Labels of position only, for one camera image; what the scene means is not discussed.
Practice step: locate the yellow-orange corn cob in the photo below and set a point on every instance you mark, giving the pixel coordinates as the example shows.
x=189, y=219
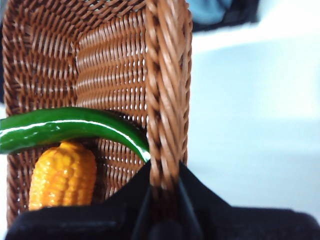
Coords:
x=62, y=175

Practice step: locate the green cucumber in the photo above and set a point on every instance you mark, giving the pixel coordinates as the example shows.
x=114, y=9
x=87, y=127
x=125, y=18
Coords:
x=62, y=127

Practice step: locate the brown wicker basket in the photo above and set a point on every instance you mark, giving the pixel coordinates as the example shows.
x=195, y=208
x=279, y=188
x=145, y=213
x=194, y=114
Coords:
x=112, y=62

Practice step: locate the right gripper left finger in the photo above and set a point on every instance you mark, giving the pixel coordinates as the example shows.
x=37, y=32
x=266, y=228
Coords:
x=87, y=222

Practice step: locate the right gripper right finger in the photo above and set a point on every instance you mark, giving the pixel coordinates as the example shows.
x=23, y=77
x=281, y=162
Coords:
x=250, y=225

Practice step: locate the pale blue plate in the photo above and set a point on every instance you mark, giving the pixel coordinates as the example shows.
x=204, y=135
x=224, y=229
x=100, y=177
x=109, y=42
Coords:
x=207, y=10

